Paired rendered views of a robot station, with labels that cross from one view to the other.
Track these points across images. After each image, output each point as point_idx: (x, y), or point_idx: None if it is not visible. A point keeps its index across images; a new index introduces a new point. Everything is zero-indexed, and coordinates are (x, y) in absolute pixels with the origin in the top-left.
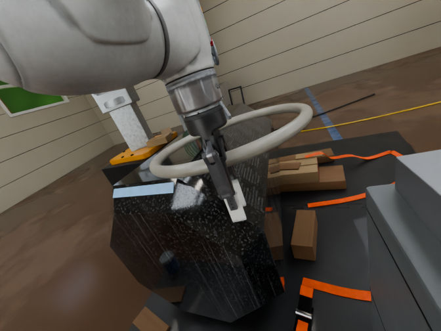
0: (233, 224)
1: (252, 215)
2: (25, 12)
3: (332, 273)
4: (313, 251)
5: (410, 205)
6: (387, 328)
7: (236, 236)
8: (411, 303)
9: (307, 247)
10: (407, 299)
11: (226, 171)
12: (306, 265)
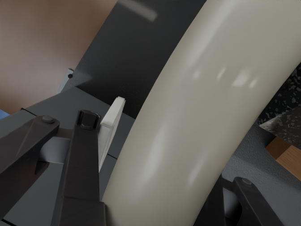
0: (298, 75)
1: (300, 124)
2: None
3: (238, 153)
4: (272, 156)
5: None
6: (109, 164)
7: None
8: (19, 213)
9: (280, 154)
10: (31, 213)
11: (51, 223)
12: (265, 133)
